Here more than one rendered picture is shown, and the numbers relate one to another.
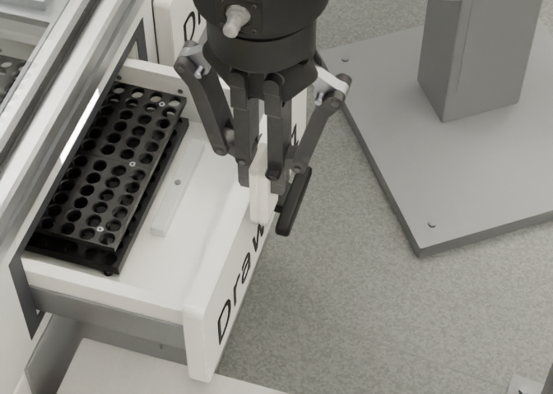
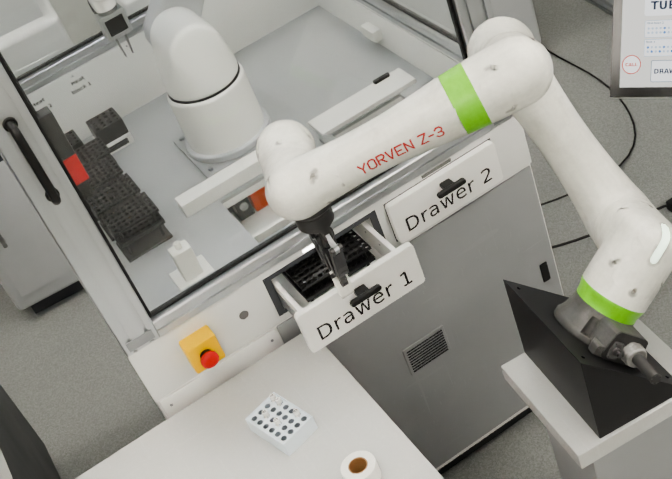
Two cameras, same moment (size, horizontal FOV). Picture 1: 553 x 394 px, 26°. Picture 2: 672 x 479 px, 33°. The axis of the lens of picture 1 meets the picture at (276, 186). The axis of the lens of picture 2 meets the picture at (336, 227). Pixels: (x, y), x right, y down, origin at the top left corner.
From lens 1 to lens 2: 169 cm
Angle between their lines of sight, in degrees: 42
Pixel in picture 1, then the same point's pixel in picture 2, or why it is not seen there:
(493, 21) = not seen: outside the picture
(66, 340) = not seen: hidden behind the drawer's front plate
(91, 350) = not seen: hidden behind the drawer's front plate
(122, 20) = (354, 208)
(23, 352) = (273, 319)
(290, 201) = (361, 294)
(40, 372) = (287, 333)
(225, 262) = (320, 305)
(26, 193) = (275, 257)
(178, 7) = (398, 210)
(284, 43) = (305, 224)
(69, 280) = (283, 295)
